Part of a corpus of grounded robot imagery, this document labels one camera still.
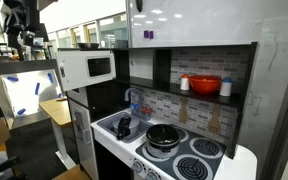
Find grey toy pot black lid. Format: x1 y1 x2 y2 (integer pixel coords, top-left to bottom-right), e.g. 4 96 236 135
113 115 139 140

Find white microwave cabinet door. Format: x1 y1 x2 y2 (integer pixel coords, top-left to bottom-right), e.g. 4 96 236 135
56 50 116 91

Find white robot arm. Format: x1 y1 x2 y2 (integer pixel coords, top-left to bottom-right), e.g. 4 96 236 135
3 0 49 61

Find grey pot on stove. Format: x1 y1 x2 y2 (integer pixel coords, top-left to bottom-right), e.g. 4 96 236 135
146 124 180 158

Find white fridge door lower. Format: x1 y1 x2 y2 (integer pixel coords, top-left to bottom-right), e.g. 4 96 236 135
69 99 99 180

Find grey toy faucet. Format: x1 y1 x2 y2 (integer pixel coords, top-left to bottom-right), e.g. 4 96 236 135
124 87 152 121

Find white shaker orange cap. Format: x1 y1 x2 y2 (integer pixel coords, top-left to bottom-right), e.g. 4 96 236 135
180 74 190 90

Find wooden toy spoon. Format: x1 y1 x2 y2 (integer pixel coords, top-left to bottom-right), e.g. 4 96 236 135
179 97 187 124

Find grey toy sink basin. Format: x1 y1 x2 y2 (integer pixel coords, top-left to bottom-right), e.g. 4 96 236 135
98 112 152 143

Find orange plastic bowl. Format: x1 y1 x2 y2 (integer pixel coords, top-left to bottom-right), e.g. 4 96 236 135
189 75 221 94

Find dark pan on top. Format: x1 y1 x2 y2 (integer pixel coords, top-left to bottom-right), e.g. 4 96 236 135
77 43 99 50

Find grey stove knob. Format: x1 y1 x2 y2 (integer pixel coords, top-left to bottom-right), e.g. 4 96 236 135
131 160 144 173
145 170 161 180

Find wooden toy spatula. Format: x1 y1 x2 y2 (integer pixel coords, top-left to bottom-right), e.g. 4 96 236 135
208 104 220 134

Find white shaker blue cap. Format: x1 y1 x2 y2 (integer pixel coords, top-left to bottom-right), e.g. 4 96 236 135
219 77 232 97

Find toy stove top burners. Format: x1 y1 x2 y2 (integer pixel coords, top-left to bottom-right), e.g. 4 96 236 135
136 126 226 180

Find wooden desk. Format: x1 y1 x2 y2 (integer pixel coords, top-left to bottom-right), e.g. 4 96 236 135
39 98 71 126

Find white box blue tape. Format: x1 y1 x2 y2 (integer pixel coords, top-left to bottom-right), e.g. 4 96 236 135
0 69 63 129

